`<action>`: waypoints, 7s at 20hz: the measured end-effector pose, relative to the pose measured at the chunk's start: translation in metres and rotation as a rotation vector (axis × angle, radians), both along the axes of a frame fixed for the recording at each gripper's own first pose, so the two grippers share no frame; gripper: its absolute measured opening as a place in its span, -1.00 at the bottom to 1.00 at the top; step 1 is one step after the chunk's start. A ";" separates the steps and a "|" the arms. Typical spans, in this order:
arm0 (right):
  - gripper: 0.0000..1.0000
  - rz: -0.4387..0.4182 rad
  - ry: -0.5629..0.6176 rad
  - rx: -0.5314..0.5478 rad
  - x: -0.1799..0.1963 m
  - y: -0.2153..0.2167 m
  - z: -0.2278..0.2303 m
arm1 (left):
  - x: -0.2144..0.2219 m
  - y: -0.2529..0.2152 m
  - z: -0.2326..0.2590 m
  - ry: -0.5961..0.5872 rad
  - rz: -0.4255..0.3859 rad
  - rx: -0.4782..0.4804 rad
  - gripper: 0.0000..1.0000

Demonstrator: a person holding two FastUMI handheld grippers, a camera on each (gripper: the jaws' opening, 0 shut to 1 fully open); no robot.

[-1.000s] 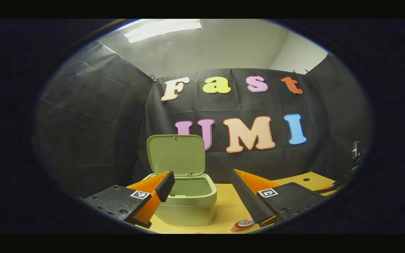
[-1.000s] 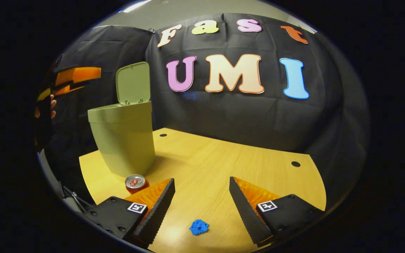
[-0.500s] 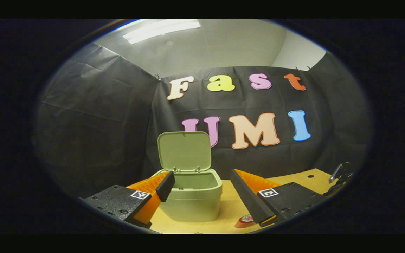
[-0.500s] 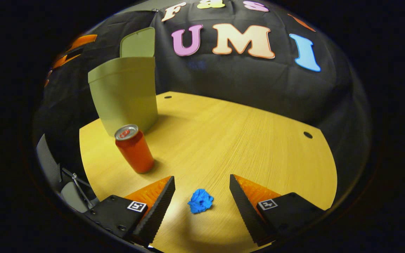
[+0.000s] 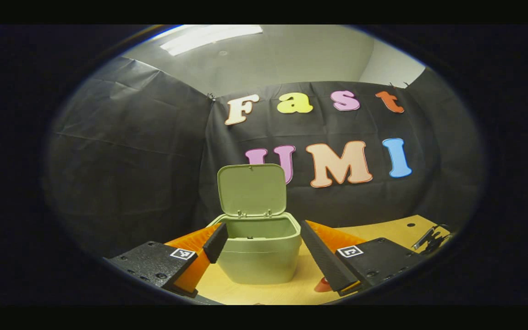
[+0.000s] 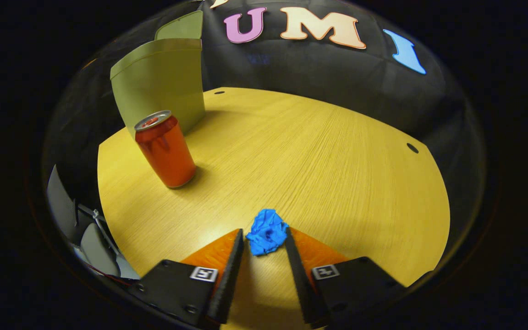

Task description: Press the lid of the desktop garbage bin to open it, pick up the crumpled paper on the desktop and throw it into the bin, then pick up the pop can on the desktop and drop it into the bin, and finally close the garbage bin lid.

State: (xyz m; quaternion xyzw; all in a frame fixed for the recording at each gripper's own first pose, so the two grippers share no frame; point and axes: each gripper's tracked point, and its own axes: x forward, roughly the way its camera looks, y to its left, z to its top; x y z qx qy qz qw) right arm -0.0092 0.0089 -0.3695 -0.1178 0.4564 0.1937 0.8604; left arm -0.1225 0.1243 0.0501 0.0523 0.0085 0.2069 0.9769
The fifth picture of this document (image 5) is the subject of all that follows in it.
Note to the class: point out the dark metal object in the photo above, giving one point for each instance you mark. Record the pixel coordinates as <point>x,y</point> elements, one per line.
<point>424,238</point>

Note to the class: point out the wooden desktop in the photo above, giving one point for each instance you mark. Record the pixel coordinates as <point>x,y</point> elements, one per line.
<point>392,231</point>

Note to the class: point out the red pop can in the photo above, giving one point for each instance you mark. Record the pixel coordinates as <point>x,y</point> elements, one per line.
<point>322,286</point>

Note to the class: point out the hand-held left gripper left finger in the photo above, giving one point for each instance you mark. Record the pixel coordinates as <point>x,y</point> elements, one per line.
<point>216,243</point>

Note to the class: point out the black backdrop cloth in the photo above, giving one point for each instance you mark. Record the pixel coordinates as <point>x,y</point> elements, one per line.
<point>131,160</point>

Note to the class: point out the green desktop garbage bin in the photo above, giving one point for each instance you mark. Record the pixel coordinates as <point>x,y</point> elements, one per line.
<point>259,261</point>

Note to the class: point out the ceiling light panel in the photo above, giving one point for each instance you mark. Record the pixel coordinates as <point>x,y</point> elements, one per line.
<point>209,39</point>

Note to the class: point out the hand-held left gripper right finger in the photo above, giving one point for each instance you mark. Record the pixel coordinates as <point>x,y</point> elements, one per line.
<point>323,256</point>

